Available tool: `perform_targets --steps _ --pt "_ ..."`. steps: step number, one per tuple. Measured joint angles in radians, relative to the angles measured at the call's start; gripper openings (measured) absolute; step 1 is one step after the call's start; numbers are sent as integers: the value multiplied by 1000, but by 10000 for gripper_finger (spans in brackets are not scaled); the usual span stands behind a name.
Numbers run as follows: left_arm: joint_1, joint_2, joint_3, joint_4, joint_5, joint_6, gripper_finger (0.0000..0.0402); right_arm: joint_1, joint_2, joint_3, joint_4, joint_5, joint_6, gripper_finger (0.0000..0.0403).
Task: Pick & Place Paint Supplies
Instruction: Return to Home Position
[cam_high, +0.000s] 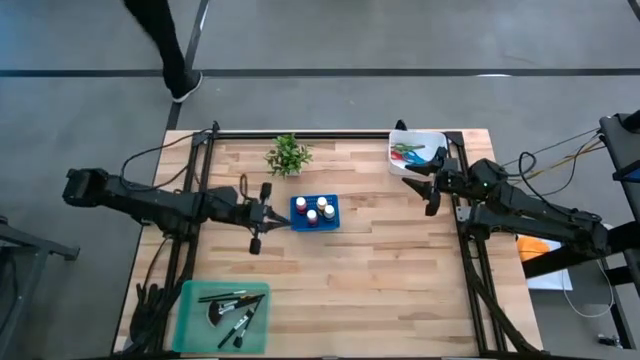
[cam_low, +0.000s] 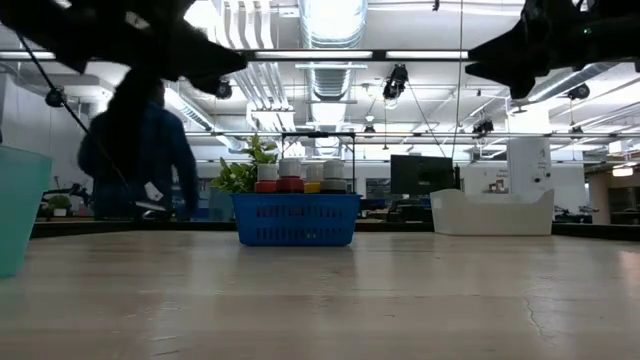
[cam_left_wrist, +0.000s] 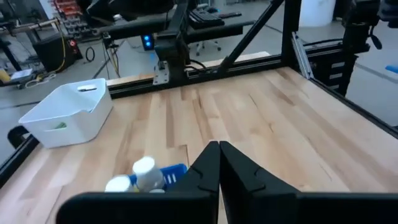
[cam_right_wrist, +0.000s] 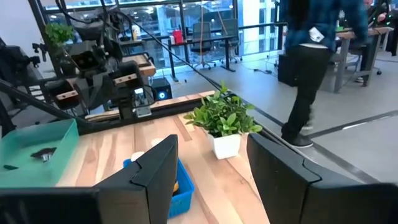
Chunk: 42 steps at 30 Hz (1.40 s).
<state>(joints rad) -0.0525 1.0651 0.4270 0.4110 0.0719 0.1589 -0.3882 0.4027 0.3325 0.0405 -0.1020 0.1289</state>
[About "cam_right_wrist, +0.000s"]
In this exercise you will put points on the person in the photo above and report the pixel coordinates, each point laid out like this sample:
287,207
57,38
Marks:
311,71

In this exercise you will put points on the black computer case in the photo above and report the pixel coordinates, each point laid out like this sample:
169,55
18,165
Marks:
286,70

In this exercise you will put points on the computer tower blue light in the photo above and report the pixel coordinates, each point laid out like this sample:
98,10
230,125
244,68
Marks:
157,85

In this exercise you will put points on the white bottle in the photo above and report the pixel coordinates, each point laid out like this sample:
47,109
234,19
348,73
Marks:
135,32

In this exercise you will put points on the green background plant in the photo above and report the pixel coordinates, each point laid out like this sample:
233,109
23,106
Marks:
59,32

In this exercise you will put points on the green plant in white pot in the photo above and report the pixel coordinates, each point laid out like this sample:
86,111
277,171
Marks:
224,118

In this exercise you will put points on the yellow paint bottle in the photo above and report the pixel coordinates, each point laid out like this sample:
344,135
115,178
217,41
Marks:
176,187

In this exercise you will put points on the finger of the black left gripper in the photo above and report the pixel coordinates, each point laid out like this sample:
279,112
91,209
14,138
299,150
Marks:
130,85
62,102

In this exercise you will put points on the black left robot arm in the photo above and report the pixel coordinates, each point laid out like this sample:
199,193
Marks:
112,48

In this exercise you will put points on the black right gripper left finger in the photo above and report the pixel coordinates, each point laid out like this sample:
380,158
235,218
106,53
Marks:
140,199

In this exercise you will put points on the silver control box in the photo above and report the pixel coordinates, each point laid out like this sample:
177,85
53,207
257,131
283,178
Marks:
143,109

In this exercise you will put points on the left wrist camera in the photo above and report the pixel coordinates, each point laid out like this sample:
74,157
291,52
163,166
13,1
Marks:
85,57

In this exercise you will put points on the red jug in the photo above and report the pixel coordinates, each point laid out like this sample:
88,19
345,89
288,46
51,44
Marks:
178,36

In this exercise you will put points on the black machine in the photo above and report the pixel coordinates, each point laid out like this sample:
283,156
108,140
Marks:
15,65

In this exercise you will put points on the fan paintbrush silver ferrule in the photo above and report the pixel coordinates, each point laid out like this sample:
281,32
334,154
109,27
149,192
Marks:
43,153

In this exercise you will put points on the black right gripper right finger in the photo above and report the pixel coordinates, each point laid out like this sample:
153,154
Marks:
295,193

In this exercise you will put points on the blue slotted plastic basket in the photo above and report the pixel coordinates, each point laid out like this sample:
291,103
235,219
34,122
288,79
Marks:
183,193

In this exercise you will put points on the black office table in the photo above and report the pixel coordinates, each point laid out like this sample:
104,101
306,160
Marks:
172,59

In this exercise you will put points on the teal translucent plastic bin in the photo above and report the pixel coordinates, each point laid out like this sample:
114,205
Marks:
62,146

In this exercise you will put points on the grey office chair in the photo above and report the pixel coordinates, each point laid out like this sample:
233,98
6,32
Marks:
202,34
231,31

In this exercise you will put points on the wooden top desk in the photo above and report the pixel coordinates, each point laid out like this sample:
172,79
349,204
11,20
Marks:
342,62

